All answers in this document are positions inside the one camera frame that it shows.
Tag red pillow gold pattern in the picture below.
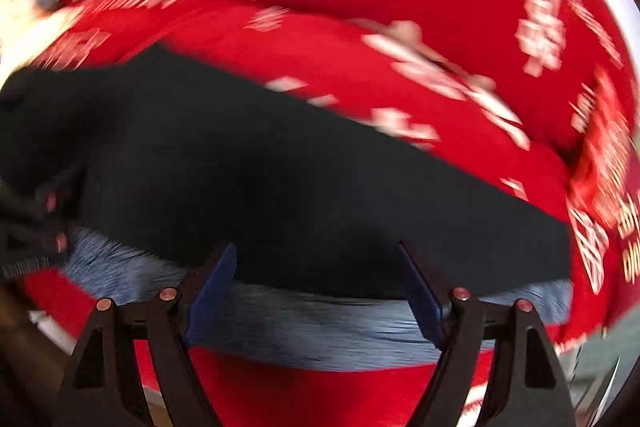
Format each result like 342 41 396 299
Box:
567 67 639 294

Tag black pants grey lining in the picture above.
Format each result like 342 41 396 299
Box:
1 46 573 372

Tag red quilt white characters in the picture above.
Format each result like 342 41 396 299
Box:
26 0 639 426

